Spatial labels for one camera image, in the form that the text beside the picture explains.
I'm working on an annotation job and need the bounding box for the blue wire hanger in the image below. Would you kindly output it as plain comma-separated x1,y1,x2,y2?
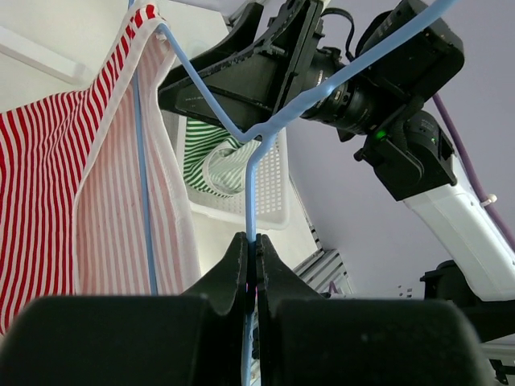
156,0,458,385

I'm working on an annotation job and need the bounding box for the red striped tank top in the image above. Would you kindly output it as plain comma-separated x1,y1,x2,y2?
1,1,200,332

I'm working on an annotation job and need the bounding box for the aluminium mounting rail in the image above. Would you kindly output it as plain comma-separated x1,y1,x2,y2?
293,227,352,295

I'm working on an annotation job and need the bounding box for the green striped tank top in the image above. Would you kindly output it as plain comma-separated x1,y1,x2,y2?
183,118,261,198

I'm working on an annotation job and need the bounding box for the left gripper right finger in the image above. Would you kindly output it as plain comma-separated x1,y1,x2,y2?
256,234,324,318

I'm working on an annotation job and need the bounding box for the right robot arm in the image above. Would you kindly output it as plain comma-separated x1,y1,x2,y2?
158,1,514,342

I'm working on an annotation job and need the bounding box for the white metal clothes rack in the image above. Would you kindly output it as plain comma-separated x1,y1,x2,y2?
1,27,92,85

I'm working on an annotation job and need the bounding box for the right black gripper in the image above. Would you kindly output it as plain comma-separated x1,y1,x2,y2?
158,1,323,131

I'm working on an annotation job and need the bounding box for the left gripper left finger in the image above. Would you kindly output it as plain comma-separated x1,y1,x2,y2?
182,232,248,316

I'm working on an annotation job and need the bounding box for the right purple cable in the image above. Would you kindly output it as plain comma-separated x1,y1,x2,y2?
432,94,515,250

